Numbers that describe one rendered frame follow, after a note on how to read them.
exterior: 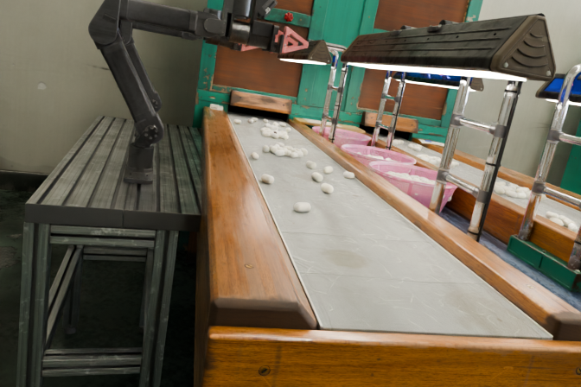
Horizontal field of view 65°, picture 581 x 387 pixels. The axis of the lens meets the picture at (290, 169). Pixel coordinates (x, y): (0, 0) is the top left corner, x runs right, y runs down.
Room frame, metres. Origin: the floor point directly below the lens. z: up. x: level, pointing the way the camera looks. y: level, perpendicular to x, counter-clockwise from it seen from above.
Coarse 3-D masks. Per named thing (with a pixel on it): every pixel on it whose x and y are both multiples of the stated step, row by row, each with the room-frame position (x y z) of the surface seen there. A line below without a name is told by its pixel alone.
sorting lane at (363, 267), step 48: (240, 144) 1.45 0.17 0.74; (288, 144) 1.62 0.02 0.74; (288, 192) 0.97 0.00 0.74; (336, 192) 1.05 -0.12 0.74; (288, 240) 0.68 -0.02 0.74; (336, 240) 0.72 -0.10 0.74; (384, 240) 0.76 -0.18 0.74; (432, 240) 0.81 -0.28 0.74; (336, 288) 0.55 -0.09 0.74; (384, 288) 0.57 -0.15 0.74; (432, 288) 0.60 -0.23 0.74; (480, 288) 0.63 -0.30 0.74; (480, 336) 0.49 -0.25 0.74; (528, 336) 0.51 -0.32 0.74
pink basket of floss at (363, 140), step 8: (312, 128) 2.01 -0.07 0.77; (328, 128) 2.14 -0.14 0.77; (328, 136) 1.92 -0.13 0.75; (336, 136) 1.90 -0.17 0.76; (344, 136) 1.89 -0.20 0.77; (352, 136) 2.13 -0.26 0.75; (360, 136) 2.11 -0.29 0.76; (368, 136) 2.05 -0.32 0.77; (336, 144) 1.91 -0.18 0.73; (360, 144) 1.93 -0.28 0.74
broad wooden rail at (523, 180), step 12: (420, 144) 2.32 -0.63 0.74; (432, 144) 2.22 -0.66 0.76; (456, 156) 1.99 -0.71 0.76; (468, 156) 1.98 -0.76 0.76; (480, 168) 1.81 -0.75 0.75; (504, 168) 1.79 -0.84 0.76; (516, 180) 1.60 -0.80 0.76; (528, 180) 1.61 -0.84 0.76; (564, 192) 1.47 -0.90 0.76; (564, 204) 1.38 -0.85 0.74
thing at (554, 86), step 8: (552, 80) 1.25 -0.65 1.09; (560, 80) 1.23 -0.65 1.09; (576, 80) 1.18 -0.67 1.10; (544, 88) 1.25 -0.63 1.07; (552, 88) 1.23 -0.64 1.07; (560, 88) 1.21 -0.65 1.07; (576, 88) 1.16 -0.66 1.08; (536, 96) 1.27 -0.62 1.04; (544, 96) 1.24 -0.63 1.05; (552, 96) 1.21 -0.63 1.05; (576, 96) 1.14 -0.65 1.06
